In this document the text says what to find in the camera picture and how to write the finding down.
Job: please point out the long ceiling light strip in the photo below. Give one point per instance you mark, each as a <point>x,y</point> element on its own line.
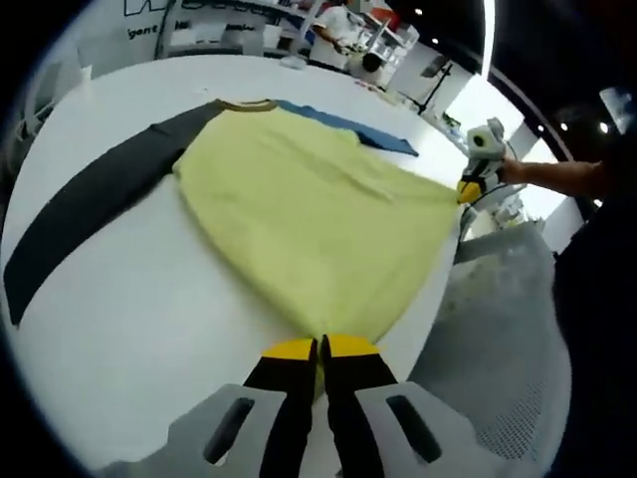
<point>488,35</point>

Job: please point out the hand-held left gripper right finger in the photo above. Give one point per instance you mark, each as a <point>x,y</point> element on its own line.
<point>358,388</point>

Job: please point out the grey mesh office chair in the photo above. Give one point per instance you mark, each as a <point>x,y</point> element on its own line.
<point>497,338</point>

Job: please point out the person's dark clothing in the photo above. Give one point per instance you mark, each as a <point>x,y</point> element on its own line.
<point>602,299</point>

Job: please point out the row of ceiling spotlights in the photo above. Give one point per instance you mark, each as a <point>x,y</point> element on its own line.
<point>434,40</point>

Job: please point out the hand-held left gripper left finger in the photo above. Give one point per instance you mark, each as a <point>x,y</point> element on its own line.
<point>283,388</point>

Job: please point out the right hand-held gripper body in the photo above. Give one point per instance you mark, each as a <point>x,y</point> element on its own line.
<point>485,149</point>

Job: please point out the person's right hand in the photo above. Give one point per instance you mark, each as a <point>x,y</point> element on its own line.
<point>513,171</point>

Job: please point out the black tripod stand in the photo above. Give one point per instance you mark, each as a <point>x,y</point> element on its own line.
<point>433,89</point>

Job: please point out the yellow garment grey blue sleeves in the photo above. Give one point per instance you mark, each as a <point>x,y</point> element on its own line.
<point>308,214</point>

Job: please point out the white chair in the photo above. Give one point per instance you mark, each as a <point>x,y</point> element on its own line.
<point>55,94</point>

